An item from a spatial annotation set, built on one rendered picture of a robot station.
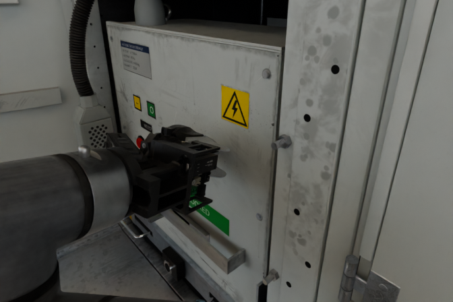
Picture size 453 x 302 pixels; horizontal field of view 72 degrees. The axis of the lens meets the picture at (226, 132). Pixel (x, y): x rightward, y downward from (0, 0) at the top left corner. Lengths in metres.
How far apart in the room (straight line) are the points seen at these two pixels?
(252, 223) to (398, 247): 0.26
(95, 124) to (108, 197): 0.46
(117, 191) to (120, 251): 0.61
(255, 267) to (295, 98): 0.32
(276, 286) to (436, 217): 0.26
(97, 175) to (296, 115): 0.19
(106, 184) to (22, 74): 0.62
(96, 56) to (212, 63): 0.42
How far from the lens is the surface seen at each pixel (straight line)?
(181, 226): 0.61
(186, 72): 0.52
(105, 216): 0.29
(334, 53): 0.28
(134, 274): 0.84
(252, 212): 0.49
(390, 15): 0.26
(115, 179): 0.29
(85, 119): 0.73
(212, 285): 0.69
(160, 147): 0.36
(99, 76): 0.84
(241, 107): 0.43
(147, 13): 0.69
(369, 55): 0.27
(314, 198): 0.34
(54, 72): 0.88
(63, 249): 0.95
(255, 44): 0.39
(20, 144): 0.93
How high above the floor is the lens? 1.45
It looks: 24 degrees down
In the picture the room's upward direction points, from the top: straight up
